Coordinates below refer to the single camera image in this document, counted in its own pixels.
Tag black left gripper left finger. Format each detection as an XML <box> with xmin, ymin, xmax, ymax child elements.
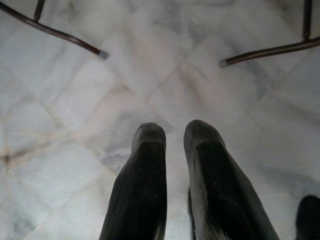
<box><xmin>98</xmin><ymin>121</ymin><xmax>168</xmax><ymax>240</ymax></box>

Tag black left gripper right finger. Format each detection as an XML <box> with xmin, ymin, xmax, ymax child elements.
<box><xmin>183</xmin><ymin>119</ymin><xmax>281</xmax><ymax>240</ymax></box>

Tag black robot foot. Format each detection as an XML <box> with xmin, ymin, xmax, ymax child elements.
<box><xmin>295</xmin><ymin>194</ymin><xmax>320</xmax><ymax>240</ymax></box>

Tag dark metal table leg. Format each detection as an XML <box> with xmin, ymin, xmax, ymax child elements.
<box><xmin>219</xmin><ymin>0</ymin><xmax>320</xmax><ymax>68</ymax></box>
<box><xmin>0</xmin><ymin>0</ymin><xmax>109</xmax><ymax>61</ymax></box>

